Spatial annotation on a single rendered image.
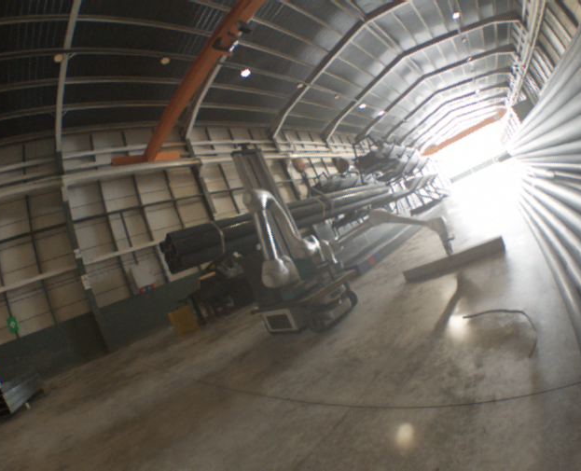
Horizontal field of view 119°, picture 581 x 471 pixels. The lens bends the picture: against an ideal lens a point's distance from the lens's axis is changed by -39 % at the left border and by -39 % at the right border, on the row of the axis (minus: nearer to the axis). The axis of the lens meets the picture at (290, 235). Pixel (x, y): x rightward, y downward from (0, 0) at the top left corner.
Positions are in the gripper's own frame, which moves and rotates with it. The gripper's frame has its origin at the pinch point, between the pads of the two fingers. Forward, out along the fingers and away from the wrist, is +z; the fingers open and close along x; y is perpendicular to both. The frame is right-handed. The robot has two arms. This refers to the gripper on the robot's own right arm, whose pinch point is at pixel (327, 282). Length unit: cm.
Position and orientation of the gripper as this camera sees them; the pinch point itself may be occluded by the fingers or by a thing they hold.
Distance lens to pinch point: 215.7
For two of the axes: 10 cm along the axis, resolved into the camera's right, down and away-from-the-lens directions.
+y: -5.7, 3.1, 7.6
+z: 4.1, 9.1, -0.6
